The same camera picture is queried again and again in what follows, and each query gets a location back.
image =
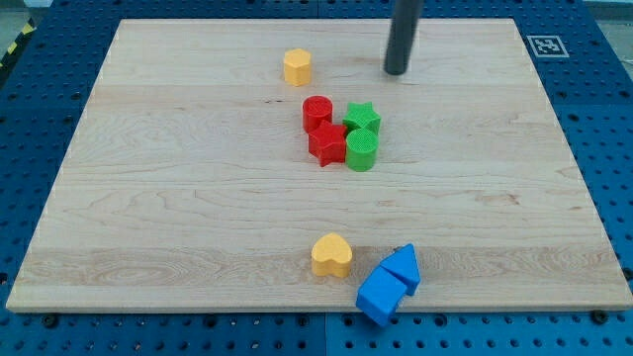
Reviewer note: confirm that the blue cube block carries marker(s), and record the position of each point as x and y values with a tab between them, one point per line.
380	295

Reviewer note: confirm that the green star block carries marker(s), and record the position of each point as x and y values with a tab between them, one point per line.
362	116

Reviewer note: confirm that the red star block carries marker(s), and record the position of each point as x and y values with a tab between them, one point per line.
328	143

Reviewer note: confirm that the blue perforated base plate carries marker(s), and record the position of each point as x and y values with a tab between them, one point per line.
55	69

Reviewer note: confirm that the yellow hexagon block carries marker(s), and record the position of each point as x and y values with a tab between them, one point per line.
298	67

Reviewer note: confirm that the green cylinder block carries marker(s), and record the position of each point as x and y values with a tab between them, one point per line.
361	151

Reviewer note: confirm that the white fiducial marker tag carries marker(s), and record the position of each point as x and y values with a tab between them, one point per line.
547	46

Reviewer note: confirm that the yellow heart block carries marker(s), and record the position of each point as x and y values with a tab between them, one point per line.
331	255

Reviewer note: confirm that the blue triangle block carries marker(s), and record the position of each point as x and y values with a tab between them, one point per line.
403	265

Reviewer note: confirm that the light wooden board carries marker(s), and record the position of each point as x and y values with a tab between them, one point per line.
188	185

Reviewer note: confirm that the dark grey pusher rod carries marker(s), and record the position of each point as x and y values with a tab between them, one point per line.
401	36

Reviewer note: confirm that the red cylinder block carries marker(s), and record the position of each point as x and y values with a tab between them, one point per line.
316	109

